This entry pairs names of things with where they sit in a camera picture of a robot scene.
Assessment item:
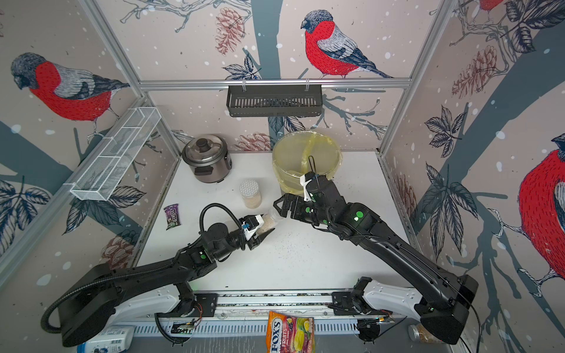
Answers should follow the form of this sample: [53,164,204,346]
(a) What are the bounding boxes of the clear jar with sealed top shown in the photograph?
[240,179,262,209]

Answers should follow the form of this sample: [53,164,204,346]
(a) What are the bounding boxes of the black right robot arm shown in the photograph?
[273,172,478,345]

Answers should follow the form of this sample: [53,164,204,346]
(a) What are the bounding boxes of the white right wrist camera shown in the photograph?
[300,171,316,201]

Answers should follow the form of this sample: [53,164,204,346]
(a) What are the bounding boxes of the mesh bin with yellow bag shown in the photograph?
[272,131,343,196]

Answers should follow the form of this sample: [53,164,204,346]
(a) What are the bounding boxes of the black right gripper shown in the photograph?
[273,190,335,227]

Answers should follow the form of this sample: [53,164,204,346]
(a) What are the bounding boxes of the white wire mesh shelf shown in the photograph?
[70,107,162,201]

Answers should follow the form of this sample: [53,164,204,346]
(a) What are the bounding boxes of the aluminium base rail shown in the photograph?
[126,289,407,338]

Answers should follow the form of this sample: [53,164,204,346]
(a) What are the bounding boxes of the clear jar with rice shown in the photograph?
[256,207,283,235]

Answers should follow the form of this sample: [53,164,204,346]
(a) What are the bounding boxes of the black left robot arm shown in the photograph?
[40,203,276,347]

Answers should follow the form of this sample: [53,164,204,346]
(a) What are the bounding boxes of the purple M&M's candy packet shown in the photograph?
[163,204,181,230]

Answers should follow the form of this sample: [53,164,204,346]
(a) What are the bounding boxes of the silver rice cooker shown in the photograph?
[181,135,232,184]

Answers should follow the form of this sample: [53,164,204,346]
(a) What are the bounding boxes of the Fox's fruits candy bag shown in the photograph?
[266,311,315,353]

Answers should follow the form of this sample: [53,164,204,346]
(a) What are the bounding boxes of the jar lying at base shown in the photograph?
[408,324,443,344]

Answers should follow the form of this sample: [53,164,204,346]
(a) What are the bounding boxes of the black hanging wire basket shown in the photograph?
[227,85,323,118]

